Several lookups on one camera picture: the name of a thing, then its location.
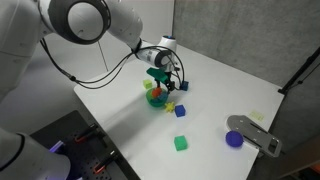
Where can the yellow-green sticky note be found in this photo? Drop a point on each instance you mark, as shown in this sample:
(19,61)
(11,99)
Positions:
(256,115)

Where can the light blue toy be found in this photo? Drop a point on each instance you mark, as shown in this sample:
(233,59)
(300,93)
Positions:
(163,97)

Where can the black tripod stand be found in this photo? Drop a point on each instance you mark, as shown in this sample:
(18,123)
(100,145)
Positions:
(295,78)

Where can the right orange-handled clamp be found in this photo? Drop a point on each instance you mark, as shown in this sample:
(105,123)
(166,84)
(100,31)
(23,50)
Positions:
(104,162)

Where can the dark blue cube near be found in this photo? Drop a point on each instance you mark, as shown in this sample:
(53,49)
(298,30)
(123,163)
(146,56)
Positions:
(180,110)

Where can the green bowl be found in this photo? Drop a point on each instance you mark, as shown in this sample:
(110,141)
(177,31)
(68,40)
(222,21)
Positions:
(154,102)

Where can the yellow-green cube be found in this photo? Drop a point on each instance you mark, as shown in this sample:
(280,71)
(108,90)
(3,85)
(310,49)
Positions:
(147,83)

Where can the green cube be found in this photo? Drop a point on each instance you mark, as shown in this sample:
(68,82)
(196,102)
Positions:
(180,143)

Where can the dark blue ball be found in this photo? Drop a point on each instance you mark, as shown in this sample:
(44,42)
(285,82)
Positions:
(234,139)

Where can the orange-handled clamp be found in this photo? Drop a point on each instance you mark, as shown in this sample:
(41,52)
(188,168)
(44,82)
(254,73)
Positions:
(104,162)
(85,133)

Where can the dark blue cube far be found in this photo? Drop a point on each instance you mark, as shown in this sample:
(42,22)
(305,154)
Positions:
(184,86)

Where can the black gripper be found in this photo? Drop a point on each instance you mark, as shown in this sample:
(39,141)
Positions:
(170,84)

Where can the yellow star toy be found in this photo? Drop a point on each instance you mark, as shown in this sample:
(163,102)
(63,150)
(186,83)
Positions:
(169,107)

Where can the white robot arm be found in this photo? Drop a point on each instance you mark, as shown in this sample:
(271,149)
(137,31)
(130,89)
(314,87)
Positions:
(25,23)

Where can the left orange-handled clamp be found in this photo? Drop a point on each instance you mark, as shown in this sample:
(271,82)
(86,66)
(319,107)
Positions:
(85,133)

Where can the orange toy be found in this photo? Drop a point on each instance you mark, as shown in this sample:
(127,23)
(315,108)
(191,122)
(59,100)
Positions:
(156,92)

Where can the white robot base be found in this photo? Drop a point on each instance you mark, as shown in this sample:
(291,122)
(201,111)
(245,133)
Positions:
(23,158)

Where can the dark blue cube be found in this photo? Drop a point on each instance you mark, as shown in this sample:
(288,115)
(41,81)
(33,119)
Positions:
(184,86)
(180,110)

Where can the black perforated base board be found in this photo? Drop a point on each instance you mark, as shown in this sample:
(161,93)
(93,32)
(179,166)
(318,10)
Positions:
(86,155)

